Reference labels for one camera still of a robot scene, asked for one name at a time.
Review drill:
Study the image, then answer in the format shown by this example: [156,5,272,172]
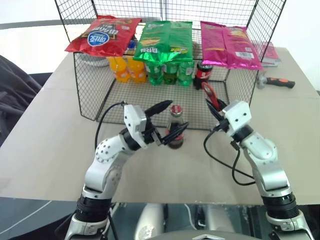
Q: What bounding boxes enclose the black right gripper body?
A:
[214,116,230,133]

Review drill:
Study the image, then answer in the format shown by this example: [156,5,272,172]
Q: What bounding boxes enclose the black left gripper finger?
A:
[160,121,190,147]
[145,99,174,118]

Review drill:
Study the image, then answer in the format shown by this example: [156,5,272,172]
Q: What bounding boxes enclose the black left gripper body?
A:
[143,115,163,147]

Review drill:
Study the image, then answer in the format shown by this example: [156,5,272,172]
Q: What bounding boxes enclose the red bottle opener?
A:
[200,81,222,111]

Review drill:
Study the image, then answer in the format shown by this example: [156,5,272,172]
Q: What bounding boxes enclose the glass cola bottle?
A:
[165,104,190,151]

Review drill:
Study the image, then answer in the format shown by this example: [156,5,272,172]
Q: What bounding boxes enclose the green soda bottle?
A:
[177,60,196,87]
[162,62,182,86]
[145,61,166,87]

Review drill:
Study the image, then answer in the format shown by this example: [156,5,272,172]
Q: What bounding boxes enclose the plastic cola bottle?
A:
[192,62,214,91]

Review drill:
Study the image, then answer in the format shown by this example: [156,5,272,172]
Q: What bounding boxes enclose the orange soda bottle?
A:
[107,55,131,83]
[126,55,148,84]

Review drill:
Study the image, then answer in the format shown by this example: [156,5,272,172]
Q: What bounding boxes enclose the blue white bottle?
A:
[127,37,138,52]

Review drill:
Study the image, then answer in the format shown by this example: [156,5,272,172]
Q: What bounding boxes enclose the pink chip bag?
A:
[199,20,265,72]

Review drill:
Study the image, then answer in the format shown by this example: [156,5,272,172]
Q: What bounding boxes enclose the green chip bag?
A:
[132,20,195,67]

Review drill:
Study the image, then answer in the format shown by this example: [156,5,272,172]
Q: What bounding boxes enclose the pink packet on table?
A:
[251,40,283,68]

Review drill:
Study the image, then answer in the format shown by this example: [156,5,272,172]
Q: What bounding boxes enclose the grey round plate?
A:
[76,52,111,68]

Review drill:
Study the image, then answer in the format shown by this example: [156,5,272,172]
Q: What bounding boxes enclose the red chip bag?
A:
[64,15,143,58]

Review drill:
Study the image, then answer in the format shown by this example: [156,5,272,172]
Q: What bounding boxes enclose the dark rounded robot torso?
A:
[184,233,226,240]

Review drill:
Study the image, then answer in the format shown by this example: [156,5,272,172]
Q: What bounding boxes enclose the dark fabric chair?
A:
[0,54,43,149]

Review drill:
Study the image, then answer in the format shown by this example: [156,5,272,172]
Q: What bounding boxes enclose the black wire mesh rack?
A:
[53,0,287,132]

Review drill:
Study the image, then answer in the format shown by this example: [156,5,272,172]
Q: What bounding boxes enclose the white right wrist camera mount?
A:
[221,100,252,137]

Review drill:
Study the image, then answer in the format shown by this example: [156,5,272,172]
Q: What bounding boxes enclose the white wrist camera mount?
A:
[221,100,252,137]
[123,104,148,141]

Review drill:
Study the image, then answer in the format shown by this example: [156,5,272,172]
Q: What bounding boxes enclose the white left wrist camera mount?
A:
[123,104,148,141]

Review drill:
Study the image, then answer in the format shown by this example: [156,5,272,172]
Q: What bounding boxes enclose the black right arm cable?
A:
[203,124,257,187]

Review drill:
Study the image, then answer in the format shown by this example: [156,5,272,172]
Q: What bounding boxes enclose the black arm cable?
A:
[94,100,126,151]
[203,124,257,187]

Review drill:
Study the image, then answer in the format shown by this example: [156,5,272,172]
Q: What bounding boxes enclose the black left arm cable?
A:
[94,100,126,151]

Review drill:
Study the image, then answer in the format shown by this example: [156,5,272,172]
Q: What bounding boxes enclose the hammer with black orange handle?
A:
[256,70,297,91]

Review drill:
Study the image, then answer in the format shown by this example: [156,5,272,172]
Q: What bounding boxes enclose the white cable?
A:
[183,203,199,230]

